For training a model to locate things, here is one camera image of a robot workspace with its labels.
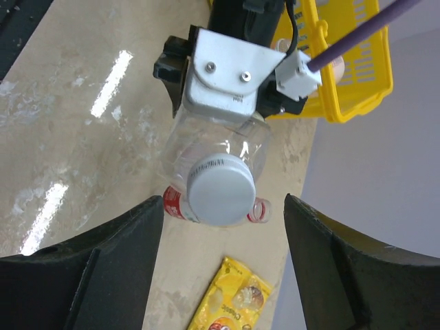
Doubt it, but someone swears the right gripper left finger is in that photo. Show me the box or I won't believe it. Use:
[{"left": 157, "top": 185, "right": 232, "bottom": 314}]
[{"left": 1, "top": 196, "right": 164, "bottom": 329}]

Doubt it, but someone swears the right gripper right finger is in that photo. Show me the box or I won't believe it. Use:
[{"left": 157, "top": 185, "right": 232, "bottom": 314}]
[{"left": 284, "top": 195, "right": 439, "bottom": 329}]

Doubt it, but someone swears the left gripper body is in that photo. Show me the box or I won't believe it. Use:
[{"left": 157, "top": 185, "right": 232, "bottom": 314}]
[{"left": 153, "top": 1, "right": 296, "bottom": 112}]

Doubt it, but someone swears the wide clear plastic bottle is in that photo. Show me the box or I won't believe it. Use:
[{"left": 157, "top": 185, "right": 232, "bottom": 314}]
[{"left": 159, "top": 109, "right": 274, "bottom": 228}]

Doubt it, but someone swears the red label water bottle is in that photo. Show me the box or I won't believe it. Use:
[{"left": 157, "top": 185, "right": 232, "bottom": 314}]
[{"left": 162, "top": 186, "right": 272, "bottom": 225}]

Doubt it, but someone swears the large white bottle cap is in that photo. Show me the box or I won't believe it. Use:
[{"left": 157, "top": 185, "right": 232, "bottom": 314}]
[{"left": 186, "top": 153, "right": 256, "bottom": 227}]

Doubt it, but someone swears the orange juice bottle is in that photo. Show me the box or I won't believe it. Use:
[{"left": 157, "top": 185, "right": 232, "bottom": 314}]
[{"left": 269, "top": 37, "right": 346, "bottom": 85}]

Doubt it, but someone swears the yellow plastic shopping basket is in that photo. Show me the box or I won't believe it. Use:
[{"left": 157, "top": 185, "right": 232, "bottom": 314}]
[{"left": 206, "top": 0, "right": 395, "bottom": 124}]

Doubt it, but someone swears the yellow chips bag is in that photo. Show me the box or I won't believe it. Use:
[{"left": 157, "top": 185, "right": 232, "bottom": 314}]
[{"left": 188, "top": 256, "right": 273, "bottom": 330}]

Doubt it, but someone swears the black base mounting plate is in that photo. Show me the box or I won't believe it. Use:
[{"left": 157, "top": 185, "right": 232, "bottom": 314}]
[{"left": 0, "top": 0, "right": 53, "bottom": 81}]

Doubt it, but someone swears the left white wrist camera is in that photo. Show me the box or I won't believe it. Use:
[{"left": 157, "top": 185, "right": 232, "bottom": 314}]
[{"left": 182, "top": 29, "right": 322, "bottom": 123}]

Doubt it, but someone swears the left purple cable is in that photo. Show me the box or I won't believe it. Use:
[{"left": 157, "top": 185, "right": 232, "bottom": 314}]
[{"left": 307, "top": 0, "right": 424, "bottom": 74}]

